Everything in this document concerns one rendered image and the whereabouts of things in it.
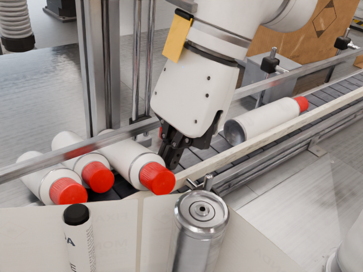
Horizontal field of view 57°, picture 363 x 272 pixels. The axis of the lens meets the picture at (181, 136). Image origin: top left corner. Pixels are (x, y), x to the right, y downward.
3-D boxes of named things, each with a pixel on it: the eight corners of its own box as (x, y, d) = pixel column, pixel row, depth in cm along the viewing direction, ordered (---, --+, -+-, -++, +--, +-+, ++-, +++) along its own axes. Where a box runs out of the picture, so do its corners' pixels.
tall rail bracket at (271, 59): (271, 127, 75) (293, 59, 65) (247, 111, 79) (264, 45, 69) (280, 123, 76) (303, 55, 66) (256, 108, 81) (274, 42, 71)
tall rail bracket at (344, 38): (340, 95, 91) (367, 36, 81) (317, 83, 95) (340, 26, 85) (346, 92, 93) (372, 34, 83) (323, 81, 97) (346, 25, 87)
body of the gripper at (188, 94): (167, 26, 42) (139, 106, 46) (224, 53, 36) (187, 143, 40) (204, 38, 47) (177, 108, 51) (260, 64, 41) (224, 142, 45)
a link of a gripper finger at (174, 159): (172, 127, 44) (156, 168, 47) (188, 138, 43) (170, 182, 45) (188, 127, 47) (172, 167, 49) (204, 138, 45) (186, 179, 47)
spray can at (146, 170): (106, 122, 55) (162, 154, 38) (128, 139, 58) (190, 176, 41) (86, 147, 54) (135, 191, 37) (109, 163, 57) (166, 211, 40)
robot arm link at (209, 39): (172, 9, 41) (164, 33, 42) (223, 31, 35) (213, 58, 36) (214, 25, 47) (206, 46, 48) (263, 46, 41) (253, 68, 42)
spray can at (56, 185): (48, 181, 55) (95, 218, 38) (13, 183, 52) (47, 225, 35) (49, 150, 54) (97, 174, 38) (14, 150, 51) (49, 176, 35)
